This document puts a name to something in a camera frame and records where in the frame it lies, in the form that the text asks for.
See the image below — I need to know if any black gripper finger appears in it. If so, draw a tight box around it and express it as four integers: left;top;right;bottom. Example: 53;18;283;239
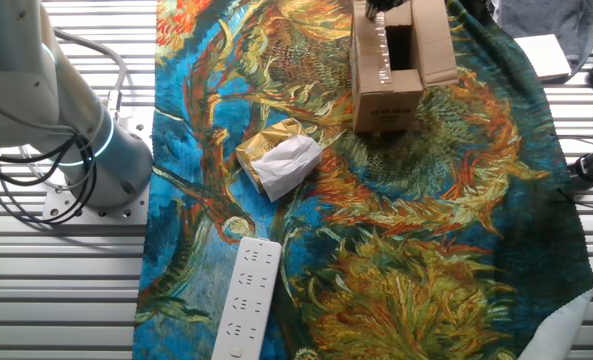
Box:
365;0;385;22
374;0;408;22

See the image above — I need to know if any large cardboard box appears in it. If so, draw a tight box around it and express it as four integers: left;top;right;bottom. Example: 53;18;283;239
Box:
349;0;461;135

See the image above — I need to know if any white flat box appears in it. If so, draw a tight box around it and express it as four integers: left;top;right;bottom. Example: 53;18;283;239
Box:
513;33;573;83

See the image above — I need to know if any dark grey cloth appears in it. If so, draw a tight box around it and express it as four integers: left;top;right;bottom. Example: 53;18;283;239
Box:
494;0;593;84

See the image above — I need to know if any gold tissue pack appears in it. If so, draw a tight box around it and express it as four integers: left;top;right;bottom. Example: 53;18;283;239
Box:
234;117;324;204

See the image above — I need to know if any sunflower painting tablecloth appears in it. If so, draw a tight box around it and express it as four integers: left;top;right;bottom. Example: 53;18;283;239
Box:
132;0;593;360

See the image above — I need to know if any white power strip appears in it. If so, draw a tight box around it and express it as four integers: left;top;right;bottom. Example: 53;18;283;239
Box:
210;236;283;360

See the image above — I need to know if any thick grey robot cable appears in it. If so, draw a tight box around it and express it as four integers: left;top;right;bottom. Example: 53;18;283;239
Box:
53;28;129;122

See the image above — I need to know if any black cable bundle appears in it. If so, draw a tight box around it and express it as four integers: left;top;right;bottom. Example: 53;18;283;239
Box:
0;133;99;227

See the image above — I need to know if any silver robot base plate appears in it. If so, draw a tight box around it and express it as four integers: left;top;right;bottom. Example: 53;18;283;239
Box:
41;107;155;224

